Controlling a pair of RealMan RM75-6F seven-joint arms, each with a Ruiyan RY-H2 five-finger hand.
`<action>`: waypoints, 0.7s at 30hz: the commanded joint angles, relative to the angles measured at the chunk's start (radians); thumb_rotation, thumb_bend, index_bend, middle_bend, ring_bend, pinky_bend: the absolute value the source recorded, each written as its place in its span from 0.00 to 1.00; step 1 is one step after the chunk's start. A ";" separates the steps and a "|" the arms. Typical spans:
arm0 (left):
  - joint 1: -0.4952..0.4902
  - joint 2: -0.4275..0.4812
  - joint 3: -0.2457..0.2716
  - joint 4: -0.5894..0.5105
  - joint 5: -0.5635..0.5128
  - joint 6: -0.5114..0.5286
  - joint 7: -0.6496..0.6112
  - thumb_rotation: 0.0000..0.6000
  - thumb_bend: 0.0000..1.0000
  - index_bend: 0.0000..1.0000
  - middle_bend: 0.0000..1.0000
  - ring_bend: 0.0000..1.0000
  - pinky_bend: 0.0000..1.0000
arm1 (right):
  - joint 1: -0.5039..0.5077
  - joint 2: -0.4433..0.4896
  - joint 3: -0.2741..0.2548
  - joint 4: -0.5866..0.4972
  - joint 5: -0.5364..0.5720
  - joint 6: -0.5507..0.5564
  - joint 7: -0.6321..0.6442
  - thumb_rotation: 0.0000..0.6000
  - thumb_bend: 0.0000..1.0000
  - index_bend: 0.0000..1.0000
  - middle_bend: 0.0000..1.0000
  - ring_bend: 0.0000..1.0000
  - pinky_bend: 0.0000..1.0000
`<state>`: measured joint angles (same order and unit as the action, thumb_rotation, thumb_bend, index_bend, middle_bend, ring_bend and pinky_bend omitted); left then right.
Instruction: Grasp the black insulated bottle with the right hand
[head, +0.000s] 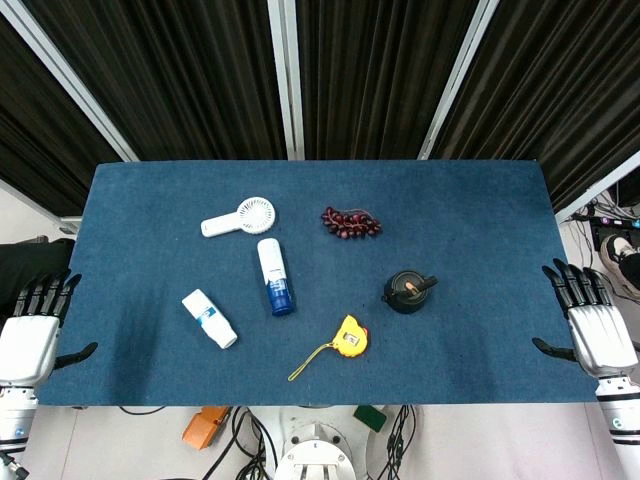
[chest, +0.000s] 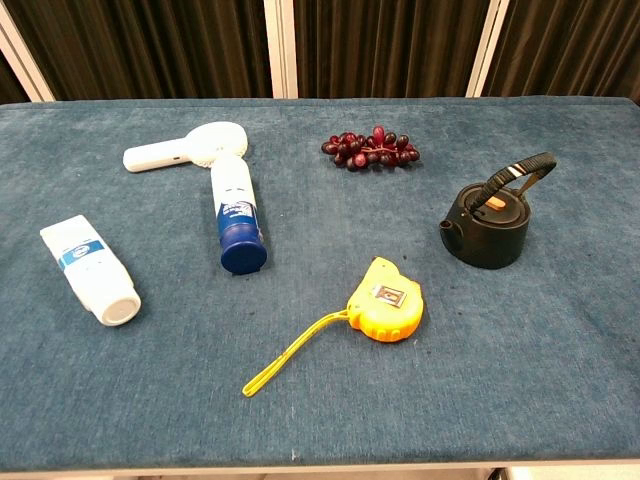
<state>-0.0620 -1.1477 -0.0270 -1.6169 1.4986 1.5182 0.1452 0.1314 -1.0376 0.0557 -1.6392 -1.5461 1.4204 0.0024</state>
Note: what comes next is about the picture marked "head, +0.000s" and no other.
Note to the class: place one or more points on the green block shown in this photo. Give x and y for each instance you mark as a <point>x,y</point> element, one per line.
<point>371,416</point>

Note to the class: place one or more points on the white frame post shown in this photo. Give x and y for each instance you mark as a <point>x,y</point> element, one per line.
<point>457,80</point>
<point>287,80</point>
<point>600,187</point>
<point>65,70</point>

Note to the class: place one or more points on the white bottle with blue cap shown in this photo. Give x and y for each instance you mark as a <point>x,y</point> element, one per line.
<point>274,280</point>

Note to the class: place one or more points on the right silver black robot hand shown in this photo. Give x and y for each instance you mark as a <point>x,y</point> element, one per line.
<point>600,335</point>

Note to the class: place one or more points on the black pleated curtain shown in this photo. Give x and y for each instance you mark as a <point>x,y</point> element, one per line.
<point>190,75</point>

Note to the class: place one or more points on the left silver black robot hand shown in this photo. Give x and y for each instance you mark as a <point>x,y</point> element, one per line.
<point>27,345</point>

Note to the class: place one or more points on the blue felt table cloth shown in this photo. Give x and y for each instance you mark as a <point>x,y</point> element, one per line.
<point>450,350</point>

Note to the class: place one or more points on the white robot torso base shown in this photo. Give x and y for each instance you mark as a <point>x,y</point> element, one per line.
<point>320,450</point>

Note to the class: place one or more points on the black power strip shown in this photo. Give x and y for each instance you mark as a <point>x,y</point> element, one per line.
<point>607,221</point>

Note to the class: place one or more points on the white tube with blue label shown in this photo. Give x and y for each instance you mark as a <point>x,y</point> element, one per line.
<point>207,317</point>

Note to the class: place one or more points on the orange box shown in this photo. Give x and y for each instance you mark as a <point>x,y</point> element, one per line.
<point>202,430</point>

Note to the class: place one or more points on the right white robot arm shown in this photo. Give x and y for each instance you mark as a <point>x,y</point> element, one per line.
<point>622,425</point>

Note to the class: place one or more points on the dark red grape bunch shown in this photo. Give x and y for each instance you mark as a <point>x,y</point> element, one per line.
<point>350,224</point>

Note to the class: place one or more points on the black round container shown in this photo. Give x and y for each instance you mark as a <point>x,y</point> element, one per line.
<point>407,300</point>

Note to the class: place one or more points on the yellow tape measure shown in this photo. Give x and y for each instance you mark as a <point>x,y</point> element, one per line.
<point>352,340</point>

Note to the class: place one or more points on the black and white sneaker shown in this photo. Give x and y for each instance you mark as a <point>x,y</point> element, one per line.
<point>620,260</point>

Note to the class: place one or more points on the white handheld fan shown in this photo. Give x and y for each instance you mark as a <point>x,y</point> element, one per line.
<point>250,216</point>

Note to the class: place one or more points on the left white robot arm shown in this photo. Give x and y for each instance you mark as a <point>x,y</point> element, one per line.
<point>15,415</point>

